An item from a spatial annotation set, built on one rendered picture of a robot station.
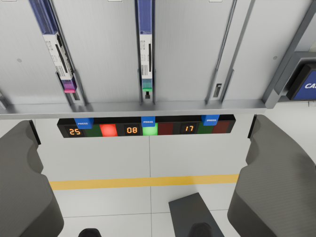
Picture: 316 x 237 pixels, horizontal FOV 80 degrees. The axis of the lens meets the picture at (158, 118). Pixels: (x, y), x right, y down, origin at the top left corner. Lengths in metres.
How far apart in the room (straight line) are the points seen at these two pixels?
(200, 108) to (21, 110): 0.27
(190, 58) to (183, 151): 0.84
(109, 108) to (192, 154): 0.83
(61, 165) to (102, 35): 0.98
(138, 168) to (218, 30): 0.92
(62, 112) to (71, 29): 0.12
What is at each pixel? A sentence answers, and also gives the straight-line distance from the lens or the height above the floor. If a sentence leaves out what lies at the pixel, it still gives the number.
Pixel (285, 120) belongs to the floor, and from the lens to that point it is 1.29.
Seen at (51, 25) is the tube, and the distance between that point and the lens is 0.26.
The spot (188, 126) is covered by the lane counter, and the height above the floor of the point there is 0.66.
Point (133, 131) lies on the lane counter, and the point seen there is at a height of 0.66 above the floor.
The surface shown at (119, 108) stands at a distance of 0.30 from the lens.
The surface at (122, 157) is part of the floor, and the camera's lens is 1.08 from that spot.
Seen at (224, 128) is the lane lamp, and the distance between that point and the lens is 0.40.
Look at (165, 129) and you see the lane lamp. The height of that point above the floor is 0.66.
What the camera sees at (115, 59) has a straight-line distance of 0.27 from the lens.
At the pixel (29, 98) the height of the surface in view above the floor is 0.73.
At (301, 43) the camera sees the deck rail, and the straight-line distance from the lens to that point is 0.31.
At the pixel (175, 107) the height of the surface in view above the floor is 0.73.
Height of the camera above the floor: 1.03
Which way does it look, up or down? 86 degrees down
